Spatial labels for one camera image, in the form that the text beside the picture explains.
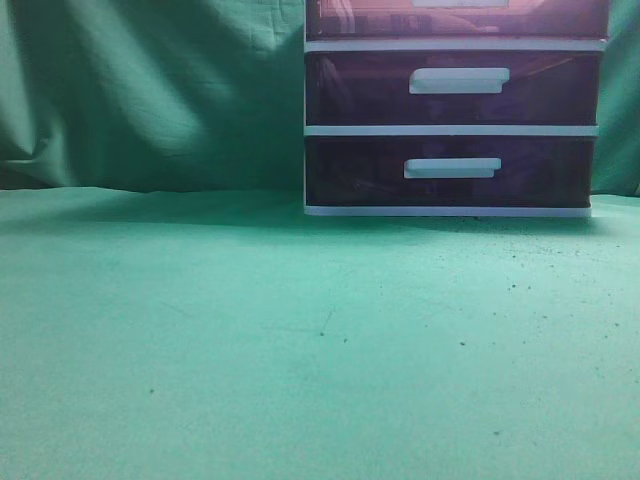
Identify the clear plastic water bottle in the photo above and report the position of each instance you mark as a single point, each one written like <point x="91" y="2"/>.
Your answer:
<point x="405" y="23"/>

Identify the green cloth table cover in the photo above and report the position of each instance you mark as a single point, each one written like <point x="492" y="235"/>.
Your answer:
<point x="227" y="335"/>

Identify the green cloth backdrop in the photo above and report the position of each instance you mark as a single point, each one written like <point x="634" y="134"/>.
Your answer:
<point x="152" y="95"/>

